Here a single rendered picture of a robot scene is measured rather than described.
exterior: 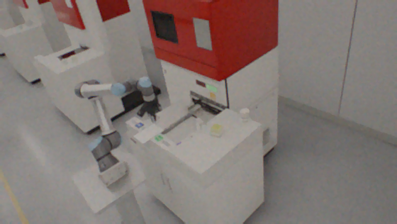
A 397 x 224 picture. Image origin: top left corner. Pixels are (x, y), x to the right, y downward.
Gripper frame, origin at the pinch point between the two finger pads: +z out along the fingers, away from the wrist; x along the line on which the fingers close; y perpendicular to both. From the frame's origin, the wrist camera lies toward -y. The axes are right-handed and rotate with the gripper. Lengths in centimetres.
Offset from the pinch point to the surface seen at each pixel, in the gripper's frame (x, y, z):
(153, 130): 10.8, 3.6, 14.4
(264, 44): -15, 108, -21
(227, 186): -50, 17, 45
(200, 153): -36.0, 8.7, 14.3
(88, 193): 9, -58, 29
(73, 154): 174, -31, 110
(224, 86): -15, 59, -6
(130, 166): 8.3, -24.3, 28.7
